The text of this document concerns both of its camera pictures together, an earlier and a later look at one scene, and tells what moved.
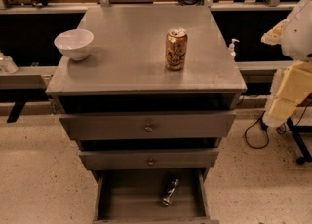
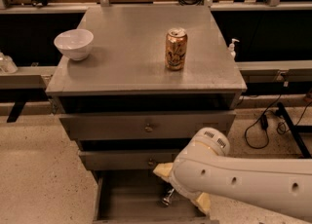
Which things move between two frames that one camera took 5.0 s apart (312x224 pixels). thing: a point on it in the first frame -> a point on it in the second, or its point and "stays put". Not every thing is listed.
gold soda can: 175,49 stays put
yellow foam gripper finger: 275,35 -> 163,169
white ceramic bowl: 74,43 stays put
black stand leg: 296,131 stays put
